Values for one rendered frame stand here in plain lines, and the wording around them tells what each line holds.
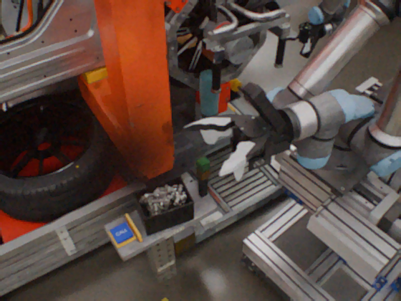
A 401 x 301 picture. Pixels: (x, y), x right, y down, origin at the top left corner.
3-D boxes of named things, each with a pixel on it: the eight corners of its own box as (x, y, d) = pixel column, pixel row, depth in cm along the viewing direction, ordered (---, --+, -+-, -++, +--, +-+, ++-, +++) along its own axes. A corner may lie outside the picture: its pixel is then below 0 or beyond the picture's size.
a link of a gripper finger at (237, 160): (235, 198, 69) (255, 166, 75) (235, 173, 65) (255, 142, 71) (218, 193, 70) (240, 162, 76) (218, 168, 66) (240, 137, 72)
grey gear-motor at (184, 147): (161, 140, 236) (156, 94, 210) (199, 187, 212) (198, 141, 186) (134, 153, 229) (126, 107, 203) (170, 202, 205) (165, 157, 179)
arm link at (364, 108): (346, 117, 125) (356, 84, 115) (374, 144, 117) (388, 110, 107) (317, 128, 122) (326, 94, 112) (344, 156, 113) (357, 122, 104)
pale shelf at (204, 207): (195, 183, 170) (195, 179, 168) (218, 211, 160) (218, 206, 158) (104, 229, 154) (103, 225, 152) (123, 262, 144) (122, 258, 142)
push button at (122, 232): (126, 224, 151) (125, 221, 150) (134, 237, 147) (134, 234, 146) (110, 232, 149) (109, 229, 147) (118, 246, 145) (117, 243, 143)
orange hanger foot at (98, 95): (110, 84, 202) (99, 24, 177) (158, 144, 172) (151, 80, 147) (80, 95, 196) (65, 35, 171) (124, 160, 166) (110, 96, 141)
